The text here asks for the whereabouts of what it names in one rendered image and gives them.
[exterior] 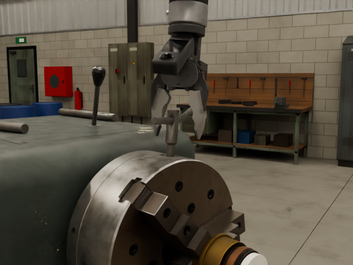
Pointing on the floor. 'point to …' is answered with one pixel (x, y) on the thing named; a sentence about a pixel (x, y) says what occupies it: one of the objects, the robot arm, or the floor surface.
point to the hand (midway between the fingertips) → (176, 132)
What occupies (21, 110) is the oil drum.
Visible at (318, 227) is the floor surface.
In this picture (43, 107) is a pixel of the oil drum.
